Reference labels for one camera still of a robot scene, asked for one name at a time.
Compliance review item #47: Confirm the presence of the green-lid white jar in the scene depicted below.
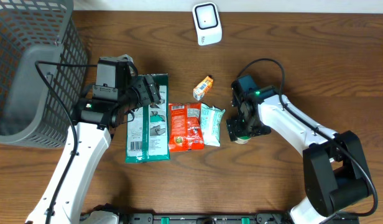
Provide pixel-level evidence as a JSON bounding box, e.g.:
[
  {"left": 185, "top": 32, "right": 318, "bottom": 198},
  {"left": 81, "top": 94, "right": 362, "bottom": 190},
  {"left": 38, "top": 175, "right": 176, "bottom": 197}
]
[{"left": 235, "top": 136, "right": 250, "bottom": 144}]

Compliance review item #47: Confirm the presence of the teal white snack packet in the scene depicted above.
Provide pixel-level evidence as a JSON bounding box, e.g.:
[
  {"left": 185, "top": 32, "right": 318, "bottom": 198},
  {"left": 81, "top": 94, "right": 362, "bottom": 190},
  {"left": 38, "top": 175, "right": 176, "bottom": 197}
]
[{"left": 200, "top": 104, "right": 226, "bottom": 147}]

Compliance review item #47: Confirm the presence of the green white snack bag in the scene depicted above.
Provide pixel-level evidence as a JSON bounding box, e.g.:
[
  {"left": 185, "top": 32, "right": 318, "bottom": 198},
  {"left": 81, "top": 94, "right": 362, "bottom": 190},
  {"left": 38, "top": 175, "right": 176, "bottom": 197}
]
[{"left": 125, "top": 73, "right": 170, "bottom": 164}]

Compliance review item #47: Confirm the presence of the red snack packet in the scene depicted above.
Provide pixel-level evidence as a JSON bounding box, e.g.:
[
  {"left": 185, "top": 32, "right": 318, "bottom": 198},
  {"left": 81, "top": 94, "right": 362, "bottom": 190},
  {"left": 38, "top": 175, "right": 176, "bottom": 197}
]
[{"left": 168, "top": 103, "right": 205, "bottom": 152}]

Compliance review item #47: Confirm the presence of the orange white small packet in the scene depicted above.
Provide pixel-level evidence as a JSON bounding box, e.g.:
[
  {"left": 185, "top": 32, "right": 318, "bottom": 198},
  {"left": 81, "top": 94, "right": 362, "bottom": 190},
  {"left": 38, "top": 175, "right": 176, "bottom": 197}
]
[{"left": 193, "top": 75, "right": 214, "bottom": 101}]

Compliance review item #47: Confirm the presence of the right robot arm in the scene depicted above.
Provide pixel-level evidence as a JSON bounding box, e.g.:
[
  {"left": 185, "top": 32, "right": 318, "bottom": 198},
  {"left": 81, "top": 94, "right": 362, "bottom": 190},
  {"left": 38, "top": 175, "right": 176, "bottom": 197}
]
[{"left": 226, "top": 83, "right": 377, "bottom": 223}]

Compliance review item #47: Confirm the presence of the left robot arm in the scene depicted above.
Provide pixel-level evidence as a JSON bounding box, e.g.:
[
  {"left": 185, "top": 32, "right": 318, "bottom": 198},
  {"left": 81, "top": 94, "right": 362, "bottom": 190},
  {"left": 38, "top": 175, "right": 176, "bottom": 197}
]
[{"left": 26, "top": 75, "right": 160, "bottom": 223}]

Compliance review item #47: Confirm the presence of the white barcode scanner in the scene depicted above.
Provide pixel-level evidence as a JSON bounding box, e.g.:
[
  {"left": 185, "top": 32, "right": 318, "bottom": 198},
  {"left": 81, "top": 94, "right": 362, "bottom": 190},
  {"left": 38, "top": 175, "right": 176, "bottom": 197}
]
[{"left": 192, "top": 2, "right": 223, "bottom": 46}]

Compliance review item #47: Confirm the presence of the grey plastic mesh basket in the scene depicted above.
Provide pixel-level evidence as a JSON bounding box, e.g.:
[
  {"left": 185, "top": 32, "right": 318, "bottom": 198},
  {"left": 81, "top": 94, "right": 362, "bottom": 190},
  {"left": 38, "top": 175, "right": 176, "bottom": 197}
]
[{"left": 0, "top": 0, "right": 88, "bottom": 148}]

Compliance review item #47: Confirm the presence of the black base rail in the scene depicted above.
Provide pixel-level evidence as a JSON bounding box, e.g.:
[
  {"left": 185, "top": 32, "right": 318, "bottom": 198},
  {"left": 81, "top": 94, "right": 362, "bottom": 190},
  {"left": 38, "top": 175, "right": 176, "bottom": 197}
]
[{"left": 79, "top": 203, "right": 361, "bottom": 224}]

